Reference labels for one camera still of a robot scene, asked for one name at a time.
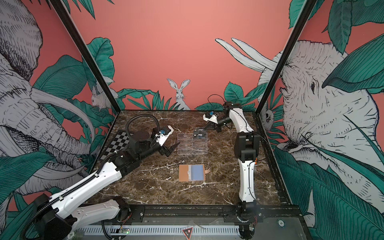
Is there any black VIP card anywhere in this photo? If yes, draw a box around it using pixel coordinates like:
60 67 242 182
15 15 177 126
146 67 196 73
193 128 208 139
193 133 208 140

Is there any clear plastic organizer box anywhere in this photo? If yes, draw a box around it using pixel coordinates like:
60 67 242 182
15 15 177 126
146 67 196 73
177 133 208 155

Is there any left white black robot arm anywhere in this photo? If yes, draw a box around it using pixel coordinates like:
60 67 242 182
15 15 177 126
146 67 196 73
20 126 177 240

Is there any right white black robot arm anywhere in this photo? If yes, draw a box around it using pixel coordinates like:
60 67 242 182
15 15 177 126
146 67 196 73
203 102 260 203

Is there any black white checkerboard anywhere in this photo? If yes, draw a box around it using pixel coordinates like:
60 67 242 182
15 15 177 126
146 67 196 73
100 131 129 160

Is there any red triangle warning sticker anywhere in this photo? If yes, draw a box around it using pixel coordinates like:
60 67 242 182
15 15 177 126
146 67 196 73
182 227 194 240

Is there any white perforated vent strip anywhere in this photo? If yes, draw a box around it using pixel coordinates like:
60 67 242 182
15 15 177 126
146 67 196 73
71 224 241 237

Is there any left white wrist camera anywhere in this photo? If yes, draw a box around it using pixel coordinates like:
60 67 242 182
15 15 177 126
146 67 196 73
155 126 174 146

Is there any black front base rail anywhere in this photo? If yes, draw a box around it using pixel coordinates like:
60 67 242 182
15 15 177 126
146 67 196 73
123 204 305 225

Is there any right black frame post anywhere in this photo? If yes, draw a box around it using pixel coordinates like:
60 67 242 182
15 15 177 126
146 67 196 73
255 0 317 116

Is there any black frame post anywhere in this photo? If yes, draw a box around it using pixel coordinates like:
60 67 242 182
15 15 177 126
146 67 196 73
255 0 317 116
50 0 121 115

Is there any left black frame post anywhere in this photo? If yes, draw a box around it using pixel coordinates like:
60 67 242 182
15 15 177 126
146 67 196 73
50 0 121 115

